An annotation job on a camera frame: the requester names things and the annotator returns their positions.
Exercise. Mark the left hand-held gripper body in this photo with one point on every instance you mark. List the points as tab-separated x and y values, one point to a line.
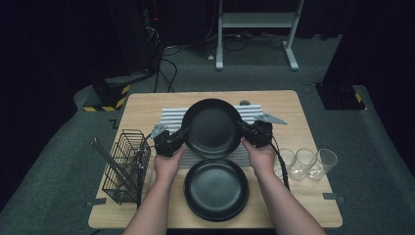
166	145

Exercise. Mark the black stand base striped edge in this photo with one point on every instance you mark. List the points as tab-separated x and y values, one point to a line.
339	98
109	93

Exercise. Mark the grey metal utensil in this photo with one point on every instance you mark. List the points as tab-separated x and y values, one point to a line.
101	156
103	150

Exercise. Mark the black equipment rack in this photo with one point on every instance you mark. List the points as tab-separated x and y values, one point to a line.
150	39

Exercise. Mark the clear drinking glass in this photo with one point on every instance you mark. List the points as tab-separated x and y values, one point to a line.
287	160
303	163
324	161

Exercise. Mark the person's right hand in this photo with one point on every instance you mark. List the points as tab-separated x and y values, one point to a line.
262	160

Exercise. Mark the grey striped placemat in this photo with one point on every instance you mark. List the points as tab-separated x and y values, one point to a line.
169	114

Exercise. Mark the grey round table grommet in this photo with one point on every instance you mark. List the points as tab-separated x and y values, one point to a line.
244	103

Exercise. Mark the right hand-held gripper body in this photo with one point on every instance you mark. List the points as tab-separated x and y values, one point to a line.
261	133

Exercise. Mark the grey tape strip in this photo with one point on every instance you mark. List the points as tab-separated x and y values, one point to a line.
96	202
332	197

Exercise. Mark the white metal stand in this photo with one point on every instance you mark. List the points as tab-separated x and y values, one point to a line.
257	19

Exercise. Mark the small white plug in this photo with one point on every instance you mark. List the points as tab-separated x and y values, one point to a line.
211	57

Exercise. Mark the person's left hand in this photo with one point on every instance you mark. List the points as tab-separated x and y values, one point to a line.
166	168

